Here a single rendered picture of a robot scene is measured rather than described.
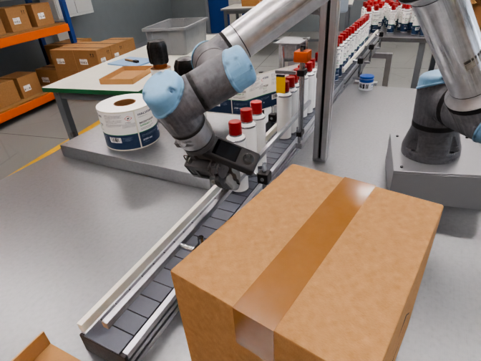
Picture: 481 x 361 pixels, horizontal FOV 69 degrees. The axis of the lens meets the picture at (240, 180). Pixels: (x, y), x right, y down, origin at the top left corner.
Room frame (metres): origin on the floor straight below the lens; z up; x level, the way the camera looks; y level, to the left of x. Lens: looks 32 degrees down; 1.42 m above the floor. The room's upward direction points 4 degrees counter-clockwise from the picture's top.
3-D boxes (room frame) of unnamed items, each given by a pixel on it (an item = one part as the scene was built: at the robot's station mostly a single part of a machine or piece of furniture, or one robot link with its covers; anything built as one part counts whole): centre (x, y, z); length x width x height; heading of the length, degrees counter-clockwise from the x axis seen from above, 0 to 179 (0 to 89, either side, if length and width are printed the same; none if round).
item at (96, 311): (0.86, 0.04, 0.91); 1.07 x 0.01 x 0.02; 151
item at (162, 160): (1.42, 0.19, 0.86); 0.80 x 0.67 x 0.05; 151
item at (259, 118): (0.97, -0.06, 0.98); 0.05 x 0.05 x 0.20
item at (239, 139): (0.83, 0.00, 0.98); 0.05 x 0.05 x 0.20
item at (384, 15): (3.21, -1.43, 0.98); 0.57 x 0.46 x 0.21; 61
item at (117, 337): (1.09, -0.14, 0.86); 1.65 x 0.08 x 0.04; 151
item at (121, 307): (0.82, -0.03, 0.96); 1.07 x 0.01 x 0.01; 151
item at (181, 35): (3.36, 0.46, 0.91); 0.60 x 0.40 x 0.22; 164
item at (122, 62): (2.93, 0.80, 0.81); 0.32 x 0.24 x 0.01; 56
